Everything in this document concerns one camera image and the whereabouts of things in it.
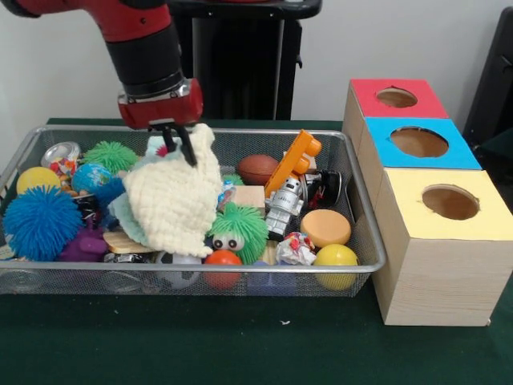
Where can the light blue waffle cloth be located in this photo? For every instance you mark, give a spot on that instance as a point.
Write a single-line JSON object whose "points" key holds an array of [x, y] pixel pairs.
{"points": [[128, 220]]}

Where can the black chair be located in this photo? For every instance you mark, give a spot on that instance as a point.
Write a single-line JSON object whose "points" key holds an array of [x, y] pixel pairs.
{"points": [[493, 80]]}

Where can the silver toy robot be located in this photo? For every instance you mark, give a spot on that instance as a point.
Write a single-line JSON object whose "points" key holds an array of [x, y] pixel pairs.
{"points": [[284, 204]]}

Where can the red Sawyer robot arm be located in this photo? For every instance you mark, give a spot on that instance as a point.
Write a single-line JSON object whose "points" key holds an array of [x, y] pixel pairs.
{"points": [[140, 52]]}

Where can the wooden box with three holes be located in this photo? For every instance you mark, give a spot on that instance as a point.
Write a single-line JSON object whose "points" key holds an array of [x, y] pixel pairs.
{"points": [[437, 280]]}

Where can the tan round disc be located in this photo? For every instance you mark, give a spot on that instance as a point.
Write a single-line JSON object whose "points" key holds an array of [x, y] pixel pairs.
{"points": [[326, 228]]}

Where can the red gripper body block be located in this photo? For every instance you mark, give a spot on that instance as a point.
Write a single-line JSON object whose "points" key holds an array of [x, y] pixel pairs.
{"points": [[164, 108]]}

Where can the cream waffle cloth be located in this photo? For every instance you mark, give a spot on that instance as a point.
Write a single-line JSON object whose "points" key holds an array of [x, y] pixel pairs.
{"points": [[176, 200]]}

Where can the yellow plastic ball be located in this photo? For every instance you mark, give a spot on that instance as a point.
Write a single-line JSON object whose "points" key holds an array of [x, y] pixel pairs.
{"points": [[336, 258]]}

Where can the dark green table cloth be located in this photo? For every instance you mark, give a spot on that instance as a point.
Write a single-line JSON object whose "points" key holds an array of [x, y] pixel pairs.
{"points": [[200, 341], [501, 152]]}

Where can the shallow clear mesh bin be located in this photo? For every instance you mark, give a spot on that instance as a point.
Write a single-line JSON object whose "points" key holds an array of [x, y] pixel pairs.
{"points": [[80, 282]]}

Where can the green spiky ball with eyes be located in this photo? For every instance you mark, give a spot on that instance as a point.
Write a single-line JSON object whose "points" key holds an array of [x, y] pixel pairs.
{"points": [[240, 224]]}

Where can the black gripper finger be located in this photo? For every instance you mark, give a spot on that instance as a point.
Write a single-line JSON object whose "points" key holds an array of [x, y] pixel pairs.
{"points": [[169, 140], [187, 146]]}

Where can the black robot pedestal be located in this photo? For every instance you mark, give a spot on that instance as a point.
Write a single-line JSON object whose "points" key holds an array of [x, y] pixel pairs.
{"points": [[240, 80]]}

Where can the orange plastic toy truck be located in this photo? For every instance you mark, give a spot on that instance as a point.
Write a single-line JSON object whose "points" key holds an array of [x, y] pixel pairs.
{"points": [[298, 152]]}

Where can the plain green spiky ball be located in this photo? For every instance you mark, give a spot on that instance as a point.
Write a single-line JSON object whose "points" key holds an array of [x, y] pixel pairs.
{"points": [[110, 154]]}

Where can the orange-red ball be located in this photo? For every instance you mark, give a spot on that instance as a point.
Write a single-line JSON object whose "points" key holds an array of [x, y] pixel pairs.
{"points": [[222, 260]]}

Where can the large blue spiky ball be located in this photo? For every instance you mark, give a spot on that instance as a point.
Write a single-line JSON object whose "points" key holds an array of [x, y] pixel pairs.
{"points": [[42, 222]]}

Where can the brown toy football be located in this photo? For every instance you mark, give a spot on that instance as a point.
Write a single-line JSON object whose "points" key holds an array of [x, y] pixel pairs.
{"points": [[258, 168]]}

